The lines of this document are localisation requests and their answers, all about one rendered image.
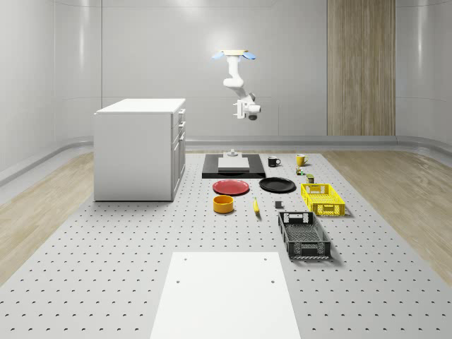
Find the yellow bowl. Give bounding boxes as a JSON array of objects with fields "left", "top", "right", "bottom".
[{"left": 212, "top": 194, "right": 235, "bottom": 215}]

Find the dark grey basket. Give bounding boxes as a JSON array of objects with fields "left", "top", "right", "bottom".
[{"left": 277, "top": 210, "right": 333, "bottom": 261}]

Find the red plate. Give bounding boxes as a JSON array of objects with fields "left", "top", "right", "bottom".
[{"left": 212, "top": 179, "right": 251, "bottom": 196}]

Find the drone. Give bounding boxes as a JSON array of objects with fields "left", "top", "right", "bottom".
[{"left": 211, "top": 49, "right": 257, "bottom": 62}]

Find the white cabinet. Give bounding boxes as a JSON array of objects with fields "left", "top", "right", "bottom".
[{"left": 93, "top": 97, "right": 187, "bottom": 203}]

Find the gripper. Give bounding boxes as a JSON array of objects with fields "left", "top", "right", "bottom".
[{"left": 232, "top": 99, "right": 247, "bottom": 121}]

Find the black stove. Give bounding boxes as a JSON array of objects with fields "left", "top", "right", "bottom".
[{"left": 201, "top": 148, "right": 267, "bottom": 180}]

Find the black plate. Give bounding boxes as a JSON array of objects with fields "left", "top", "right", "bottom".
[{"left": 258, "top": 177, "right": 297, "bottom": 194}]

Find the yellow basket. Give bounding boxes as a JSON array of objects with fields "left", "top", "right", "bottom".
[{"left": 299, "top": 182, "right": 347, "bottom": 217}]

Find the white board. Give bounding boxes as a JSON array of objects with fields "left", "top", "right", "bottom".
[{"left": 149, "top": 251, "right": 302, "bottom": 339}]

